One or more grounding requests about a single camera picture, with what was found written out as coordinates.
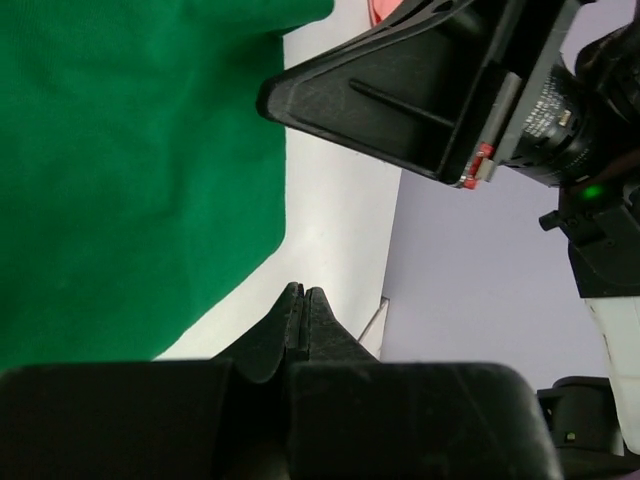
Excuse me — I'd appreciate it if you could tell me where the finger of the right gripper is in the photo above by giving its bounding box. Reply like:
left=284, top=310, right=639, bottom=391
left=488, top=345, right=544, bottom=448
left=256, top=1, right=505, bottom=184

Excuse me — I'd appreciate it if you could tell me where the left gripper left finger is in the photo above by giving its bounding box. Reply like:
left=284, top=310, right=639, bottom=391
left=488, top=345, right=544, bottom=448
left=1, top=283, right=304, bottom=479

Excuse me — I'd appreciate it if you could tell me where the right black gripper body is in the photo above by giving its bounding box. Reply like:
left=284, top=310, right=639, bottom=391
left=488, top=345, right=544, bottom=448
left=459, top=0, right=640, bottom=241

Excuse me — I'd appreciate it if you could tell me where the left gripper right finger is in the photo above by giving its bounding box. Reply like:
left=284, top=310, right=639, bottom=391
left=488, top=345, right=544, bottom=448
left=287, top=286, right=564, bottom=480

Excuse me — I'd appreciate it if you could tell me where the green t shirt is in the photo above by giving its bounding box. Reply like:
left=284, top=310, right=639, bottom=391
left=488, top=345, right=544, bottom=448
left=1, top=1, right=333, bottom=368

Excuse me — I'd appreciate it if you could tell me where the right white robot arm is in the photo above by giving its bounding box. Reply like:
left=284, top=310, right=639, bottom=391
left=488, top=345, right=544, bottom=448
left=256, top=1, right=639, bottom=479

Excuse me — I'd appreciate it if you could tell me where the pink crumpled t shirt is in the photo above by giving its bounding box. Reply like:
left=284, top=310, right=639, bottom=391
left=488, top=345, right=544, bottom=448
left=367, top=0, right=402, bottom=26

